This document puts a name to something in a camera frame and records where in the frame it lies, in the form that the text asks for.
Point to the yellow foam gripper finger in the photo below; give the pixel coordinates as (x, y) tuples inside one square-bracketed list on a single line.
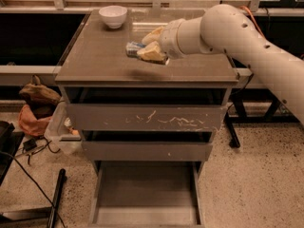
[(152, 36), (152, 52)]

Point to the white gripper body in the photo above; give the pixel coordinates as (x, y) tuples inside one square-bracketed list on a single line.
[(168, 39)]

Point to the silver redbull can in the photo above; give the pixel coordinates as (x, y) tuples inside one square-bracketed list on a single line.
[(132, 48)]

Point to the grey drawer cabinet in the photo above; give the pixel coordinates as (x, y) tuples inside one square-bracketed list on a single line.
[(98, 58)]

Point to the grey top drawer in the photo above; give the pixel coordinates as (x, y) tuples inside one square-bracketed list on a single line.
[(146, 109)]

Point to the grey middle drawer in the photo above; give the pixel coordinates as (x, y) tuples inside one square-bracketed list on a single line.
[(147, 146)]

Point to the grey open bottom drawer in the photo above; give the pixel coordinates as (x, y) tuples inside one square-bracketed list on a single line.
[(146, 194)]

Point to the white ceramic bowl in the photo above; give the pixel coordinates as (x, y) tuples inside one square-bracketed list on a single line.
[(113, 16)]

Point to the brown cloth bag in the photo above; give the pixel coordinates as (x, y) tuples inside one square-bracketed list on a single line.
[(41, 99)]

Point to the clear plastic container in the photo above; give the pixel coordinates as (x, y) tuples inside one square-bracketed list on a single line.
[(59, 134)]

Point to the orange cloth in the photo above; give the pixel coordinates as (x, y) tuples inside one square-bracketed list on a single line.
[(29, 124)]

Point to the black power adapter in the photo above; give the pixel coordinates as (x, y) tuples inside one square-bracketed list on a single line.
[(29, 145)]

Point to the black equipment at left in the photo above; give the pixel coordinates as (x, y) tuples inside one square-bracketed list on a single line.
[(9, 144)]

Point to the black metal bar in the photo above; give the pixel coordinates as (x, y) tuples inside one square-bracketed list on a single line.
[(56, 199)]

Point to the black table leg frame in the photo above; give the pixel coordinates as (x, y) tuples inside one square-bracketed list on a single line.
[(274, 114)]

